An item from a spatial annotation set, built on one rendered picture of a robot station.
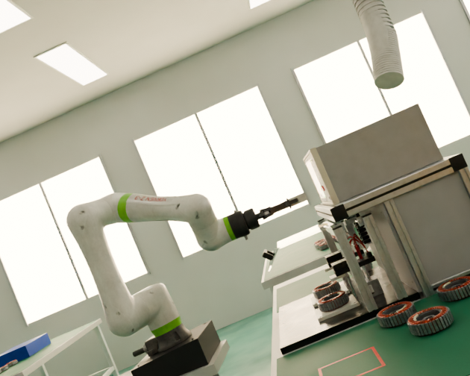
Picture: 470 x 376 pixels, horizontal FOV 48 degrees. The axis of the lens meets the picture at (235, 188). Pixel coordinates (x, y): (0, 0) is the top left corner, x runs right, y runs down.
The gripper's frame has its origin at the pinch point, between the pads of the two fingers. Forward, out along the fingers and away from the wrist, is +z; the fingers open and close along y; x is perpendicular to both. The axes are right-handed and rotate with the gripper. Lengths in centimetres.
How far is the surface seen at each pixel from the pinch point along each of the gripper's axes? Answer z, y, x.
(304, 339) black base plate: -16, 23, -41
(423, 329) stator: 14, 58, -41
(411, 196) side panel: 31.8, 24.3, -12.6
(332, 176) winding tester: 13.0, 14.5, 2.8
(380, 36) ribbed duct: 83, -108, 65
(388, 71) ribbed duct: 76, -99, 44
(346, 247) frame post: 7.2, 23.3, -19.6
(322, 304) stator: -6.8, 7.6, -36.5
